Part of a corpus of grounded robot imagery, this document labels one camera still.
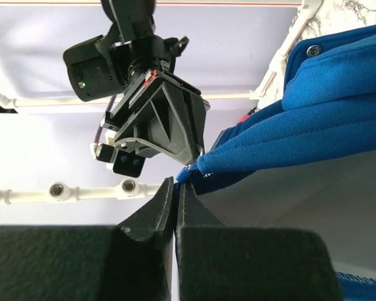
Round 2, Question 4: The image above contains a white PVC pipe frame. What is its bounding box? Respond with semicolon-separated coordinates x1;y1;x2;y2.
0;0;325;207

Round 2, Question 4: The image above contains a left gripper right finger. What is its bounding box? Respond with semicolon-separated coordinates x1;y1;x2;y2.
175;184;343;300

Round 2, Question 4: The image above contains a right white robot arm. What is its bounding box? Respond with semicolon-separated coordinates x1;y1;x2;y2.
63;1;209;165

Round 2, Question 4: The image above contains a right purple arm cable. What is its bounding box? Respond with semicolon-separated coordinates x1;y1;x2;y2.
93;93;118;145

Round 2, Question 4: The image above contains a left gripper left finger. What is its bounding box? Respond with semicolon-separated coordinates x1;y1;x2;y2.
0;178;174;300

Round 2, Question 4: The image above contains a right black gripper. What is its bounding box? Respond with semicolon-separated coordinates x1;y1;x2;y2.
63;33;207;166

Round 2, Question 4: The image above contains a blue jacket with white lining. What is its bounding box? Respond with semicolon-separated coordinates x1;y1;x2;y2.
175;21;376;301

